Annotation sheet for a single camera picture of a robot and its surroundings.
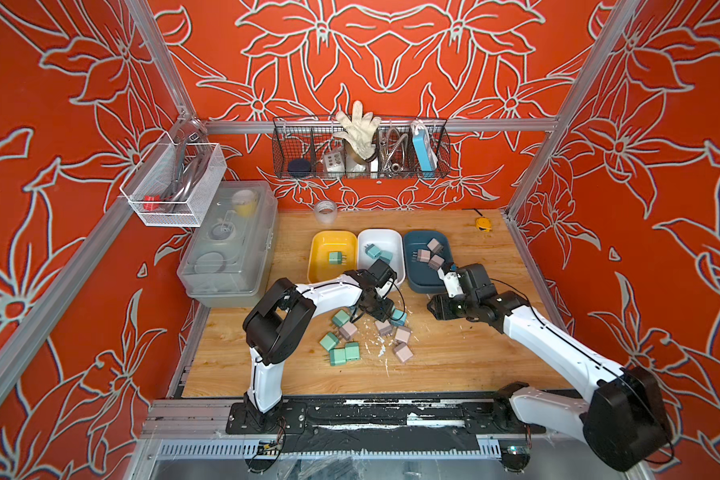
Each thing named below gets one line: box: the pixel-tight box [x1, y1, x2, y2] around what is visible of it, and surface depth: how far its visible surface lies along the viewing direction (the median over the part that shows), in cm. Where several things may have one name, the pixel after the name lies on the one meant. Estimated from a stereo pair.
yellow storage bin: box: [307, 230, 358, 283], surface depth 106 cm
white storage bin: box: [357, 229, 406, 285], surface depth 109 cm
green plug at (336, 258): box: [329, 252, 347, 266], surface depth 106 cm
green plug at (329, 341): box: [319, 332, 339, 352], surface depth 86 cm
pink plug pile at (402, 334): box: [395, 326, 411, 343], surface depth 87 cm
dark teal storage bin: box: [404, 230, 453, 293], surface depth 106 cm
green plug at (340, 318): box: [332, 309, 350, 327], surface depth 91 cm
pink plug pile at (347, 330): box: [339, 321, 357, 340], surface depth 87 cm
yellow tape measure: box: [475, 217, 493, 232], surface depth 116 cm
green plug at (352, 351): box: [345, 342, 361, 361], surface depth 85 cm
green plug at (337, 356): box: [329, 348, 347, 366], surface depth 83 cm
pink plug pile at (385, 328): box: [375, 319, 393, 336], surface depth 88 cm
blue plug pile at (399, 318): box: [389, 307, 408, 327], surface depth 90 cm
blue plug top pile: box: [364, 243, 381, 259], surface depth 107 cm
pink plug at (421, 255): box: [412, 249, 431, 263], surface depth 106 cm
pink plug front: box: [394, 342, 414, 363], surface depth 84 cm
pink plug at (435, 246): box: [426, 237, 444, 253], surface depth 108 cm
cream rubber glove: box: [334, 100, 381, 160], surface depth 92 cm
